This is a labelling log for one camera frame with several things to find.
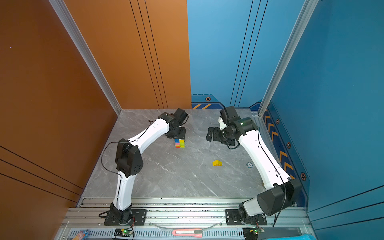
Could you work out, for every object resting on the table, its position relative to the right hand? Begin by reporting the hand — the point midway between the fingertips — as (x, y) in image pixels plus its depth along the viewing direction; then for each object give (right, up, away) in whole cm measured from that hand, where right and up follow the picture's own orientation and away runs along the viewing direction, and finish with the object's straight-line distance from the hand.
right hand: (212, 138), depth 75 cm
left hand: (-18, +1, +18) cm, 25 cm away
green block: (-18, -6, +22) cm, 29 cm away
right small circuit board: (+20, -43, -6) cm, 48 cm away
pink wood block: (-21, -5, +21) cm, 30 cm away
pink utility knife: (-9, -44, -6) cm, 45 cm away
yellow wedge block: (+4, -16, +15) cm, 23 cm away
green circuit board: (-43, -45, -5) cm, 62 cm away
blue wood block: (-21, -3, +21) cm, 30 cm away
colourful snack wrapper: (-60, -43, -8) cm, 75 cm away
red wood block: (-21, -8, +23) cm, 32 cm away
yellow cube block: (-18, -3, +21) cm, 28 cm away
